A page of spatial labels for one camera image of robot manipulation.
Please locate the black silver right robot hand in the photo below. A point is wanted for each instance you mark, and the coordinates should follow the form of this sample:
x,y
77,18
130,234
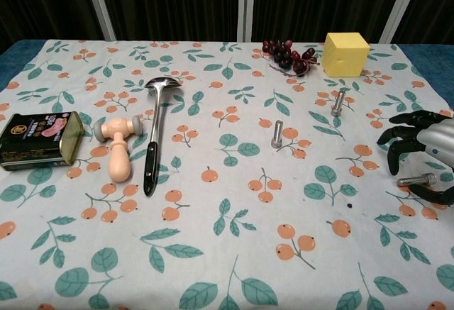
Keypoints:
x,y
438,139

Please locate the silver bolt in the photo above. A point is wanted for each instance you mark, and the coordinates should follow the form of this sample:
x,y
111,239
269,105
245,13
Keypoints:
x,y
338,104
415,180
277,134

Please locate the yellow cube block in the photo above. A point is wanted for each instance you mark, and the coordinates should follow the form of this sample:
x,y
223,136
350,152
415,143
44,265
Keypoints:
x,y
344,56

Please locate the dark red grape bunch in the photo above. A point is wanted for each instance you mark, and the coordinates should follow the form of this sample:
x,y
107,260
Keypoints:
x,y
283,56

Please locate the floral fruit print tablecloth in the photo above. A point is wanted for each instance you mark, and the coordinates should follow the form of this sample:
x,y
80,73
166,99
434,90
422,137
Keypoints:
x,y
227,239

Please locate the dark curtain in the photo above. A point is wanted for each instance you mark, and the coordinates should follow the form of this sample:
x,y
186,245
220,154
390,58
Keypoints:
x,y
170,1

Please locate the peach toy hammer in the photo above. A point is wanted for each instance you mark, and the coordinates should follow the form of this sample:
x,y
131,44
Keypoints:
x,y
118,147

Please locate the black gold luncheon meat can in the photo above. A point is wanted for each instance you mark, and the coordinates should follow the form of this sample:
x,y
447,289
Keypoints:
x,y
33,139

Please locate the blue table cover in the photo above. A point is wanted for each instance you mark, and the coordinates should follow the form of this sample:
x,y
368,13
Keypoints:
x,y
16,58

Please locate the white frame post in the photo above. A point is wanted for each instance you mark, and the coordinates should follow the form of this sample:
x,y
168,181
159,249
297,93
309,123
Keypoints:
x,y
401,5
245,5
99,3

